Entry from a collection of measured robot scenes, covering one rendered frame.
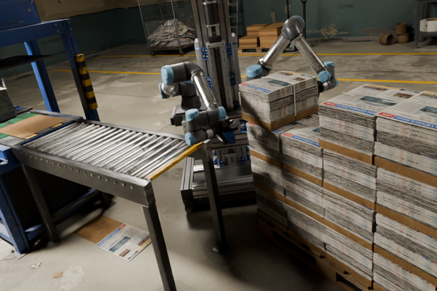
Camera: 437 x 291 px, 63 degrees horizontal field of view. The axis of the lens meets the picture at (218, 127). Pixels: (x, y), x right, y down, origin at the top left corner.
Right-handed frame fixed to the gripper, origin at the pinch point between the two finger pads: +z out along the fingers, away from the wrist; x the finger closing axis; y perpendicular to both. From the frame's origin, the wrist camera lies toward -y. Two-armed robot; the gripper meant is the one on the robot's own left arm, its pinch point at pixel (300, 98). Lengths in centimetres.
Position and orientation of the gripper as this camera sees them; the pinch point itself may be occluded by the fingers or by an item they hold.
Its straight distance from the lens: 245.3
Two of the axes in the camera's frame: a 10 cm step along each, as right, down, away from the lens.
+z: -8.1, 3.2, -4.9
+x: 5.7, 2.3, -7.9
